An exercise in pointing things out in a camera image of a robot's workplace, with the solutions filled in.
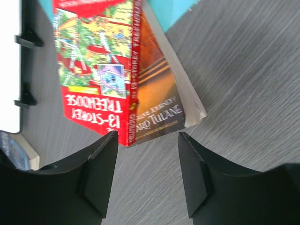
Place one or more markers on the teal cutting board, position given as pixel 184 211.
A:
pixel 167 12

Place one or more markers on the right whiteboard stand foot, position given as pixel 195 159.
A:
pixel 29 39

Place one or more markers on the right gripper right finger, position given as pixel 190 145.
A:
pixel 221 192

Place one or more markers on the brown Edward Tulane book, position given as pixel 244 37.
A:
pixel 167 100

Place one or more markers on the red Treehouse book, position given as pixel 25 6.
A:
pixel 98 52

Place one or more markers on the blue Nineteen Eighty-Four book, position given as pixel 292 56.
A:
pixel 19 151

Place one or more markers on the whiteboard stand foot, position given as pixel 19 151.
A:
pixel 27 99
pixel 29 39

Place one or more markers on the left whiteboard stand foot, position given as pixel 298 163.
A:
pixel 27 99

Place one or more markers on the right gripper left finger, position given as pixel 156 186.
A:
pixel 72 191

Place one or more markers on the white whiteboard with writing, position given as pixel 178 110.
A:
pixel 10 66

